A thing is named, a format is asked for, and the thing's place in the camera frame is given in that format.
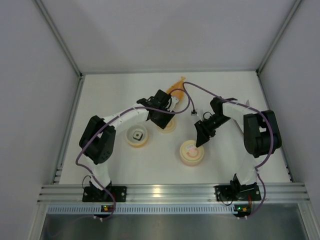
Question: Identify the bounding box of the right aluminium frame post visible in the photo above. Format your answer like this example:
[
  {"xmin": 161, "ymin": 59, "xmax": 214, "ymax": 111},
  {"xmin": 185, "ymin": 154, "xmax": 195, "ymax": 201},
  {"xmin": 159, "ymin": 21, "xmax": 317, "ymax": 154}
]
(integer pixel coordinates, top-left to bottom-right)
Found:
[{"xmin": 255, "ymin": 0, "xmax": 304, "ymax": 77}]

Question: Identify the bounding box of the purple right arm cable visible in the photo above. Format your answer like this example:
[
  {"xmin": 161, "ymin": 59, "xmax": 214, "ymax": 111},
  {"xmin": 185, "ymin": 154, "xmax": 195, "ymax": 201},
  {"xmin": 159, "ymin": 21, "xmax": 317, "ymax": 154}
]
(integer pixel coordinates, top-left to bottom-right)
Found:
[{"xmin": 183, "ymin": 82, "xmax": 275, "ymax": 221}]

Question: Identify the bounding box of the aluminium mounting rail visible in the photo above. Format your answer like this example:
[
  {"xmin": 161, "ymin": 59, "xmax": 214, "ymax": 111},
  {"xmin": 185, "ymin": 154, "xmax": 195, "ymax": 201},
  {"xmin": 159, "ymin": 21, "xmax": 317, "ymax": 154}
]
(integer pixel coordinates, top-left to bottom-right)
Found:
[{"xmin": 37, "ymin": 182, "xmax": 310, "ymax": 204}]

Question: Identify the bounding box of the cream lid pink smiley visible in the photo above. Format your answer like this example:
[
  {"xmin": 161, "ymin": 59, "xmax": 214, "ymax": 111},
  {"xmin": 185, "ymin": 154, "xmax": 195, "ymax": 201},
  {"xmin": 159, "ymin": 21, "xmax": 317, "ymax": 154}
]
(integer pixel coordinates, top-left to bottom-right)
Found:
[{"xmin": 179, "ymin": 140, "xmax": 205, "ymax": 159}]

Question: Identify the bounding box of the black white sushi piece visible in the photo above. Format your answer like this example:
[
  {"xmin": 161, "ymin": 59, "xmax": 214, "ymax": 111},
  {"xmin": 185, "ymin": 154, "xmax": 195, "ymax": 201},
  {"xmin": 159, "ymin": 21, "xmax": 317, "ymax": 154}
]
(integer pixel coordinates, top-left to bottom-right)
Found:
[{"xmin": 132, "ymin": 130, "xmax": 144, "ymax": 141}]

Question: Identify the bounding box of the left aluminium frame post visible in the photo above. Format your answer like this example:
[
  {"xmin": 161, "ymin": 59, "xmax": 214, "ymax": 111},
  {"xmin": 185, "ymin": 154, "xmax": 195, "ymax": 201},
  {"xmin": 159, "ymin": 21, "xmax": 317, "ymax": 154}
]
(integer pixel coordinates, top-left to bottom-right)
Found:
[{"xmin": 32, "ymin": 0, "xmax": 83, "ymax": 79}]

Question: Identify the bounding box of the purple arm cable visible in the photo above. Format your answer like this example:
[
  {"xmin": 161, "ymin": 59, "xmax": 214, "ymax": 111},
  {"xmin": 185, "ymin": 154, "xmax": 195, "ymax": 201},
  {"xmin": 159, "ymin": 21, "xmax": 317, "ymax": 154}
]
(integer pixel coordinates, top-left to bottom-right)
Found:
[
  {"xmin": 75, "ymin": 88, "xmax": 196, "ymax": 221},
  {"xmin": 183, "ymin": 82, "xmax": 275, "ymax": 221}
]

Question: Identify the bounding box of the orange boat-shaped dish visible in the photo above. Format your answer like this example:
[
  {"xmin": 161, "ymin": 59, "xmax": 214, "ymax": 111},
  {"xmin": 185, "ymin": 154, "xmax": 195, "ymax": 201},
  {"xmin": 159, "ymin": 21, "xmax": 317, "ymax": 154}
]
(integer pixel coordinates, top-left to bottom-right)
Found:
[{"xmin": 166, "ymin": 76, "xmax": 186, "ymax": 104}]

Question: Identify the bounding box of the cream lid orange smiley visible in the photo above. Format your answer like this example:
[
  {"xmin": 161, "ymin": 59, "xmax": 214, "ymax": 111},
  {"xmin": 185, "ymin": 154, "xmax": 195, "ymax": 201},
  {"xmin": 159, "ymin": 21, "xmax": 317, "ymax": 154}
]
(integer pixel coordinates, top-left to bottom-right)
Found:
[{"xmin": 157, "ymin": 118, "xmax": 177, "ymax": 134}]

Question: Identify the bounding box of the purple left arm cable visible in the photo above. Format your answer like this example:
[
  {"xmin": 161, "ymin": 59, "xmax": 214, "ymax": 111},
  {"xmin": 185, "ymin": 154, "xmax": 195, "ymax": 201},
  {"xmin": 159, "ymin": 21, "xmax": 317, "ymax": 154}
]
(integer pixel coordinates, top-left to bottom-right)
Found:
[{"xmin": 75, "ymin": 88, "xmax": 196, "ymax": 221}]

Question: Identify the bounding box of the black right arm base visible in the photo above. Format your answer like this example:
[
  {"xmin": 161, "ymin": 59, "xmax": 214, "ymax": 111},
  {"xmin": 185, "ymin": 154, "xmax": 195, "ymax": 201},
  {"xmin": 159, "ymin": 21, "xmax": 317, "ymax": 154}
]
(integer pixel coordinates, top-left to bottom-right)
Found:
[{"xmin": 214, "ymin": 183, "xmax": 262, "ymax": 203}]

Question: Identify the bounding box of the grey slotted cable duct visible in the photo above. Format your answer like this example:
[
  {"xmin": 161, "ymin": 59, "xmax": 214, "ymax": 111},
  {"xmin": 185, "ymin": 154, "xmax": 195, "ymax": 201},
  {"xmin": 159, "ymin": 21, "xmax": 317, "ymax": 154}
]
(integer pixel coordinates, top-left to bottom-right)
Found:
[{"xmin": 47, "ymin": 204, "xmax": 243, "ymax": 215}]

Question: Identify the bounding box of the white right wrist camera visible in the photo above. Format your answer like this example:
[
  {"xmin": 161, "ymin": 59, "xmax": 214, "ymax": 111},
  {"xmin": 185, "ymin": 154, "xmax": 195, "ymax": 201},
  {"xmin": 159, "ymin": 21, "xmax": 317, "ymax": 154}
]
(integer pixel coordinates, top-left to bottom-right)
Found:
[{"xmin": 190, "ymin": 109, "xmax": 203, "ymax": 119}]

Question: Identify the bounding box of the cream bowl orange base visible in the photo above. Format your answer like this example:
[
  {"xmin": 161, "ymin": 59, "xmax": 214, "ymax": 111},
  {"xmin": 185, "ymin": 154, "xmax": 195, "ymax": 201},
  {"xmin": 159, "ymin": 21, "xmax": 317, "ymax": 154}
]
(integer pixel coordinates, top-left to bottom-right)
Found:
[{"xmin": 125, "ymin": 124, "xmax": 149, "ymax": 148}]

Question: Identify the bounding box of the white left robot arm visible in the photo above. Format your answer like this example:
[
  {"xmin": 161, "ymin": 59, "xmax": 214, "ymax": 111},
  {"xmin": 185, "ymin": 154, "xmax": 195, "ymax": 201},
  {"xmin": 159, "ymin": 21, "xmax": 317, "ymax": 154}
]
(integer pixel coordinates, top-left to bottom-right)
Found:
[{"xmin": 79, "ymin": 90, "xmax": 180, "ymax": 202}]

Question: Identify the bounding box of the aluminium frame post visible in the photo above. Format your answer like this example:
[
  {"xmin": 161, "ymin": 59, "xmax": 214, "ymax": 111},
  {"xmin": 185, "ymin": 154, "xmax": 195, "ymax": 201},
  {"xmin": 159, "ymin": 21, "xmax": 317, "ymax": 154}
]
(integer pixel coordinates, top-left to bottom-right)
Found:
[
  {"xmin": 32, "ymin": 0, "xmax": 83, "ymax": 79},
  {"xmin": 255, "ymin": 0, "xmax": 304, "ymax": 77}
]

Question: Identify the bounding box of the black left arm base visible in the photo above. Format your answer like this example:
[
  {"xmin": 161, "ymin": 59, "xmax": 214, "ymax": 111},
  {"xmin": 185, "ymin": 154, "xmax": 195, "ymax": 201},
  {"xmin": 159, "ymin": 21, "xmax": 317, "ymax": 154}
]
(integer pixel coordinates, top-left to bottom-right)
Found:
[{"xmin": 82, "ymin": 186, "xmax": 127, "ymax": 203}]

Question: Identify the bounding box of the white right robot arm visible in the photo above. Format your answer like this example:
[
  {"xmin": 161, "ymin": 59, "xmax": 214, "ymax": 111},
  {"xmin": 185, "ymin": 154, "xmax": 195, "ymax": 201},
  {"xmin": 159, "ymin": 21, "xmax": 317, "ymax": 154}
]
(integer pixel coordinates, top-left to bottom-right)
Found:
[{"xmin": 194, "ymin": 97, "xmax": 282, "ymax": 194}]

